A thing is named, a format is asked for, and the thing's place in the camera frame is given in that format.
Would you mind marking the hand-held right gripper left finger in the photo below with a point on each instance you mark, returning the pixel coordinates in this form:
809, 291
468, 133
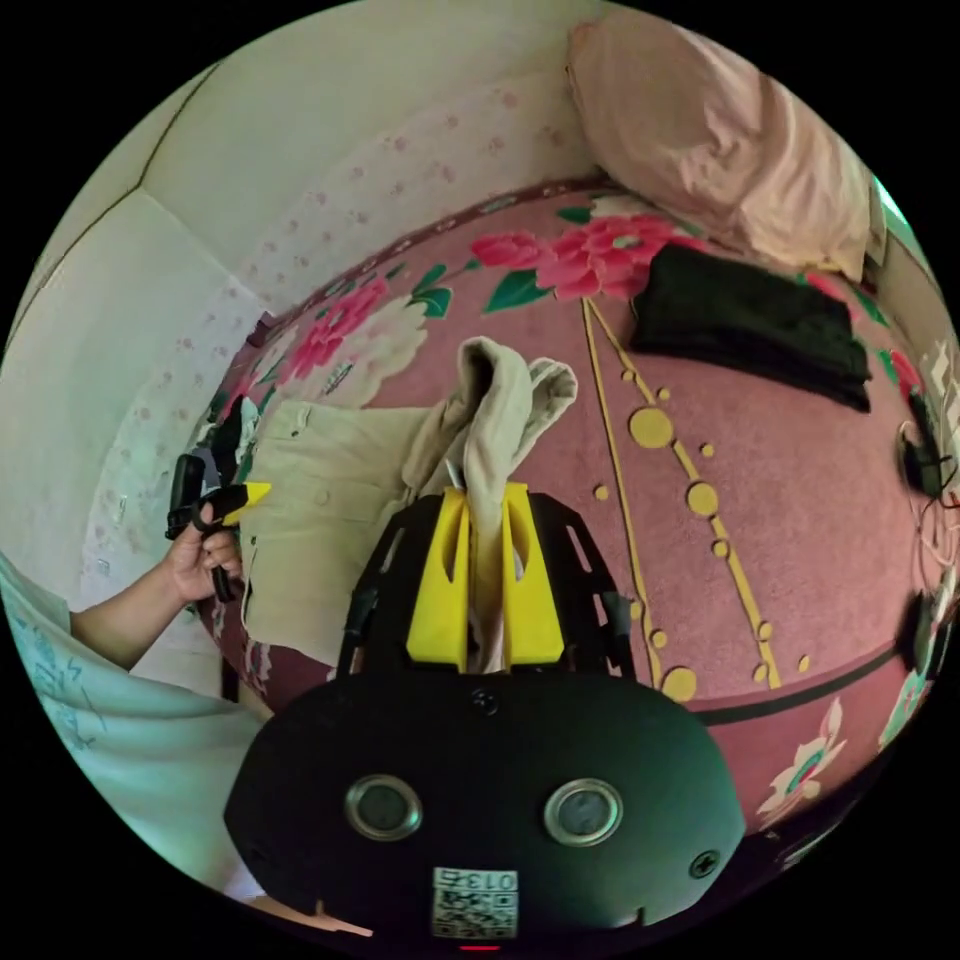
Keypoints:
439, 600

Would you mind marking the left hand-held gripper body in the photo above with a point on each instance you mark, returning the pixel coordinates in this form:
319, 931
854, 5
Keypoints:
204, 517

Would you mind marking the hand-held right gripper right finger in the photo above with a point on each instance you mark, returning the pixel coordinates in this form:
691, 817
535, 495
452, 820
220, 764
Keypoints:
534, 607

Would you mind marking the light yellow shirt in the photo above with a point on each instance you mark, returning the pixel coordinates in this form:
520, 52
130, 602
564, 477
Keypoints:
330, 480

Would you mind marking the person's left forearm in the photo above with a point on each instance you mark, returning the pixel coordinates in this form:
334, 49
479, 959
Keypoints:
127, 619

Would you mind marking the person's left hand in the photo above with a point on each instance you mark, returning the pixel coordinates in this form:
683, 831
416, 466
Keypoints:
199, 566

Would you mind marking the pile of clothes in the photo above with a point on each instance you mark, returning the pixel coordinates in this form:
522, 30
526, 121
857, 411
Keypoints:
232, 435

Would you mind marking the person's body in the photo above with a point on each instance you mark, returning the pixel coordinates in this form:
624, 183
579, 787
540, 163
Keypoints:
135, 765

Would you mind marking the bed with pink floral sheet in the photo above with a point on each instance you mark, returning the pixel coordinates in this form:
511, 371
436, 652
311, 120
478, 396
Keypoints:
787, 540

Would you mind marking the black folded garment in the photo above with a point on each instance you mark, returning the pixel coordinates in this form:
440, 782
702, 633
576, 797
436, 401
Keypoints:
742, 322

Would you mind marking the pink pillow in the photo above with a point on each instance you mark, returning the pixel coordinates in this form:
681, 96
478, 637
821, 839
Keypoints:
697, 127

